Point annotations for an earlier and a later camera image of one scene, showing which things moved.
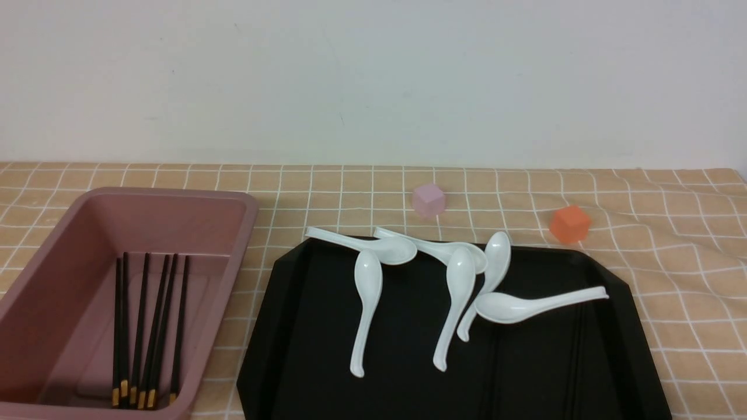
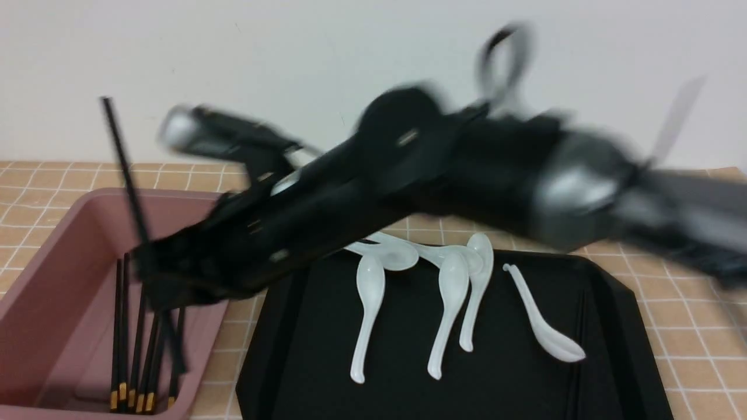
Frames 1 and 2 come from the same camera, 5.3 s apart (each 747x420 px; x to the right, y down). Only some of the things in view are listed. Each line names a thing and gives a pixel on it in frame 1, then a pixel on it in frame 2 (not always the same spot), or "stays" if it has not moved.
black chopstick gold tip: x=124 y=367 stays
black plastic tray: x=591 y=360 stays
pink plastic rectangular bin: x=57 y=323 stays
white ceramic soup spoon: x=502 y=308 to x=555 y=343
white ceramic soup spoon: x=368 y=269 stays
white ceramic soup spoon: x=499 y=255 to x=482 y=245
